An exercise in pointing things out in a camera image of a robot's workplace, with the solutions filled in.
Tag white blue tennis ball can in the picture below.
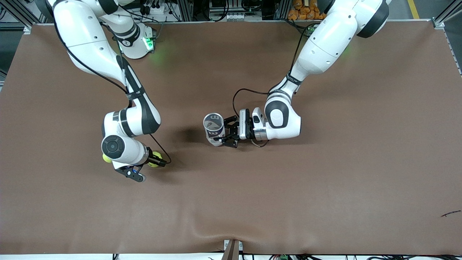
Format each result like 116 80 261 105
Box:
203 113 226 147

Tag white power strip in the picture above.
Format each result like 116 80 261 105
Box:
140 0 172 17

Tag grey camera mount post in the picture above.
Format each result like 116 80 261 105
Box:
222 239 243 260

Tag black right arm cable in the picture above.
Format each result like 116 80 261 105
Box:
53 18 172 167

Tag brown table cover sheet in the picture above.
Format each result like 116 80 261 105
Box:
0 20 462 255

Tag yellow floor tape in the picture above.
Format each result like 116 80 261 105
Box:
407 0 421 19

